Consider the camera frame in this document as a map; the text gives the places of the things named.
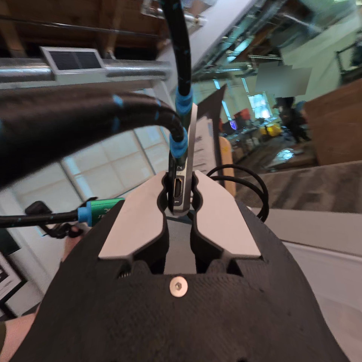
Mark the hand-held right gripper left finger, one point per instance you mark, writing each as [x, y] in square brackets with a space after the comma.
[135, 223]

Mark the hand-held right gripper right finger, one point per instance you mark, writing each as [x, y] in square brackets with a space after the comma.
[226, 226]

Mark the black hdmi switch box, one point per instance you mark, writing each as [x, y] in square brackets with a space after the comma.
[190, 152]

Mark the person's left forearm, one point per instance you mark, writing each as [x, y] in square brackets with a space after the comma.
[17, 336]

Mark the person's left hand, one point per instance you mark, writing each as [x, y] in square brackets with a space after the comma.
[72, 249]

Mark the frosted window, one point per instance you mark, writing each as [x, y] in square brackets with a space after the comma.
[113, 161]

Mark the light wooden board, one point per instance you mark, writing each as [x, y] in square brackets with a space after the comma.
[227, 158]

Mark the black framed picture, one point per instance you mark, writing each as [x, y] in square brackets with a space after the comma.
[8, 280]

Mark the white paper sign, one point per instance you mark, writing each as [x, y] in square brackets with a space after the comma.
[203, 147]

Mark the grey carpeted partition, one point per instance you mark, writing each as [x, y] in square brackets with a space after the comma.
[311, 186]

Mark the yellow container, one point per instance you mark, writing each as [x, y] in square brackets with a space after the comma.
[270, 130]

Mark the dark upright panel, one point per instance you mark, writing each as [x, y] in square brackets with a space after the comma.
[212, 107]

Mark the large brown board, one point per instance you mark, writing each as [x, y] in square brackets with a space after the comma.
[336, 127]

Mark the white vent grille box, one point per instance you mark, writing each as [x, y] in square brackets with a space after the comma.
[73, 60]

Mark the silver ventilation duct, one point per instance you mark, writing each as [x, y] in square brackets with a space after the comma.
[22, 70]

